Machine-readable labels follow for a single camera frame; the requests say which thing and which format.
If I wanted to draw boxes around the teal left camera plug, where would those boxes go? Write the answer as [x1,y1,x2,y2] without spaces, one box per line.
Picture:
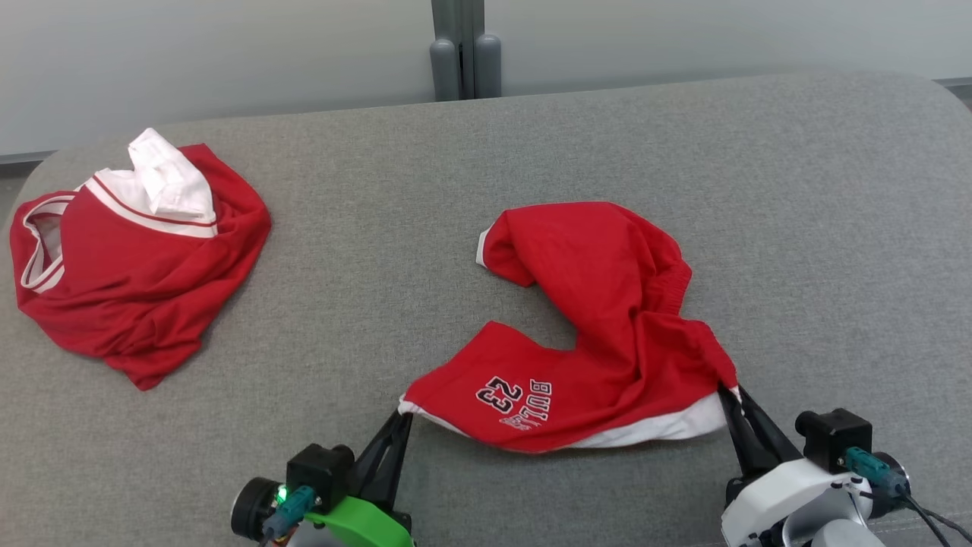
[262,486,317,542]

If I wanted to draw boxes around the red white-sleeved Bulls jersey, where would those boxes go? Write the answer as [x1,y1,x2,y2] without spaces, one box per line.
[9,127,273,392]

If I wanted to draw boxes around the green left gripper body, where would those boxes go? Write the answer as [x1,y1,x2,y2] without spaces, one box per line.
[304,495,415,547]

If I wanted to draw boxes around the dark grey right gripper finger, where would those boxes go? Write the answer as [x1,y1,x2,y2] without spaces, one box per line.
[737,385,803,469]
[717,387,765,480]

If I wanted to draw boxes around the teal camera plug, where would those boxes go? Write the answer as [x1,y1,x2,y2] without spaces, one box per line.
[844,446,909,496]
[262,486,317,542]

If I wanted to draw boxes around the grey fabric sofa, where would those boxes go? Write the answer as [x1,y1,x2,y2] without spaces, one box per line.
[0,70,972,547]

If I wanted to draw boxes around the teal right camera plug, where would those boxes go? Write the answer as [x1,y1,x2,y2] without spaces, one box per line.
[844,446,909,496]

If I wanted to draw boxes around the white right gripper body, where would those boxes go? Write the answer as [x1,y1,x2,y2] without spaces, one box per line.
[721,454,860,547]

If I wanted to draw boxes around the red Bulls 23 shorts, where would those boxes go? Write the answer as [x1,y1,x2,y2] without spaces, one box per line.
[399,201,740,455]

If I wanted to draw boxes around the grey partition post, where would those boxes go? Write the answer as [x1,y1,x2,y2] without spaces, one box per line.
[430,0,503,102]

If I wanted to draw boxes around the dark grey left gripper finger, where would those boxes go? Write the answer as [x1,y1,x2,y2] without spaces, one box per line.
[351,413,404,499]
[368,413,415,511]

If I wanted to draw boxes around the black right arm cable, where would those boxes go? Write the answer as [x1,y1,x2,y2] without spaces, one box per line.
[900,490,972,545]

